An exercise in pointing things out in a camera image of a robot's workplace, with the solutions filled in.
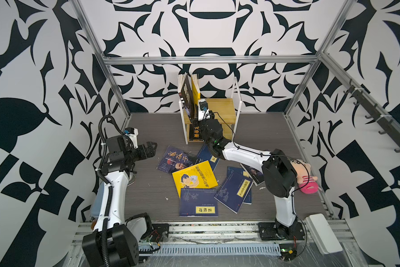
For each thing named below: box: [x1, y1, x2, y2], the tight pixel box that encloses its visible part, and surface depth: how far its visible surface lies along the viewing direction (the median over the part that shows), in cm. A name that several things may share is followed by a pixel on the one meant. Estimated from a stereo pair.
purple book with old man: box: [156, 145, 201, 175], surface depth 96 cm
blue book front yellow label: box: [179, 188, 219, 217], surface depth 83 cm
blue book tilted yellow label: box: [213, 172, 254, 215], surface depth 85 cm
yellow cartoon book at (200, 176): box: [171, 160, 219, 199], surface depth 89 cm
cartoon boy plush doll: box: [290, 159, 323, 195], surface depth 86 cm
